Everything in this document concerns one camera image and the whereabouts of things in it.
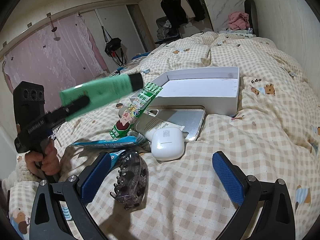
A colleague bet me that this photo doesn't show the green hand cream tube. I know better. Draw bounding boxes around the green hand cream tube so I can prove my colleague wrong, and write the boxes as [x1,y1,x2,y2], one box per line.
[59,73,144,121]

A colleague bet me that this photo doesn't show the blue snack packet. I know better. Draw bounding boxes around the blue snack packet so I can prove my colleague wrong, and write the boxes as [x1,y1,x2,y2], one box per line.
[109,150,126,170]
[71,136,137,148]

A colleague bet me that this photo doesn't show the white body lotion tube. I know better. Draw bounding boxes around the white body lotion tube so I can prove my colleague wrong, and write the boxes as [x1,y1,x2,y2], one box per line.
[133,113,184,141]

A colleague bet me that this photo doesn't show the grey translucent hair claw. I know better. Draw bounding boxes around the grey translucent hair claw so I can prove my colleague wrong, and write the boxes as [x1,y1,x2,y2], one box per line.
[110,150,148,210]

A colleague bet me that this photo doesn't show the green cartoon candy packet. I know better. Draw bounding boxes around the green cartoon candy packet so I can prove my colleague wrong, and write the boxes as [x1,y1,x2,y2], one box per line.
[110,82,163,139]

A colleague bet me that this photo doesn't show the white earbuds case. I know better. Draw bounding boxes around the white earbuds case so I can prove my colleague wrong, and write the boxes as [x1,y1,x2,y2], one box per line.
[151,127,185,161]

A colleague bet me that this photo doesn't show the person's left hand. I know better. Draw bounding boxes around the person's left hand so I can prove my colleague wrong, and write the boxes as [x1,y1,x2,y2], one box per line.
[24,138,61,178]

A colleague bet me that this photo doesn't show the pink lace curtain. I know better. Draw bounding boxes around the pink lace curtain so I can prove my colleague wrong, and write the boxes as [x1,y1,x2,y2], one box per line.
[4,14,107,111]

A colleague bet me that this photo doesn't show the beige checkered duvet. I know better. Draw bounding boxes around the beige checkered duvet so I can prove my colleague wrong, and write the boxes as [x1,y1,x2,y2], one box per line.
[8,31,320,240]

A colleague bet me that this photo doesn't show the black hanging bag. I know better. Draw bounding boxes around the black hanging bag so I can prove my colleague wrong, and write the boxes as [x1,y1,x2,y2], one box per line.
[101,25,126,67]

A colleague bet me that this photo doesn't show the white cardboard box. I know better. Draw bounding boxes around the white cardboard box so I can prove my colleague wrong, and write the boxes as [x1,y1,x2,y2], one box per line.
[129,66,240,117]

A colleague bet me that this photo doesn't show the black chair with clothes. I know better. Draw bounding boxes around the black chair with clothes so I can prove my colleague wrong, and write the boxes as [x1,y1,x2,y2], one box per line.
[155,16,181,45]

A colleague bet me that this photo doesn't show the black hanging clothes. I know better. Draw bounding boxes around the black hanging clothes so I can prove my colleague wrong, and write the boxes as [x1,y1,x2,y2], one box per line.
[161,0,206,28]

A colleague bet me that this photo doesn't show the pink clothes pile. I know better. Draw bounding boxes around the pink clothes pile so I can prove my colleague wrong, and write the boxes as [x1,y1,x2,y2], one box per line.
[228,12,250,30]

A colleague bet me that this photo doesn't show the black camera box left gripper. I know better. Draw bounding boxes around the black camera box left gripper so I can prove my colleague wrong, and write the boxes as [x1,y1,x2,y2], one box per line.
[13,81,45,129]

